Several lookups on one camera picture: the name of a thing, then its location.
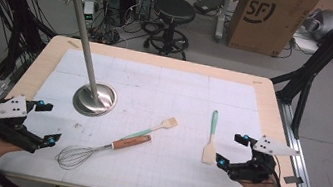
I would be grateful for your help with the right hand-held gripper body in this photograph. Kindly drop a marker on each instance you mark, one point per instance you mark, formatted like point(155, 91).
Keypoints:
point(274, 147)

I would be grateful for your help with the cardboard box with black logo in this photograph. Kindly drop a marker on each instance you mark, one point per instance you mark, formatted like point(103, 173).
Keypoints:
point(265, 31)

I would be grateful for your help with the metal utensil stand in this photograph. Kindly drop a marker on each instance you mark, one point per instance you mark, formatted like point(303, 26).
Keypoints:
point(87, 57)

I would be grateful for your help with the black round stool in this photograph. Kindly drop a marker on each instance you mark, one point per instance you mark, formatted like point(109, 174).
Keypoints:
point(174, 10)

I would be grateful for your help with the black flat device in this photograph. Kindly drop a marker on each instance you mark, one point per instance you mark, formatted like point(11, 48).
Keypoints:
point(209, 3)

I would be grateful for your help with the grey bag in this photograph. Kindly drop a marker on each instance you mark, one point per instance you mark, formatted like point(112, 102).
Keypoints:
point(324, 22)

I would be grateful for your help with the black tape piece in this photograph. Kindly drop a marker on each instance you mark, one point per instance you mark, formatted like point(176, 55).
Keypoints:
point(293, 180)

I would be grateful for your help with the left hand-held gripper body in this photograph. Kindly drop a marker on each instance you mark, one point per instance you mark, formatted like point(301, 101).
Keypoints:
point(6, 108)

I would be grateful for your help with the white floor board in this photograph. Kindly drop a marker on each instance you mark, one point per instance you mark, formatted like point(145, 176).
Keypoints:
point(330, 50)

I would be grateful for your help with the white device with green display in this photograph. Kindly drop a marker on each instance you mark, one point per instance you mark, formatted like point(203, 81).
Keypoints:
point(88, 13)

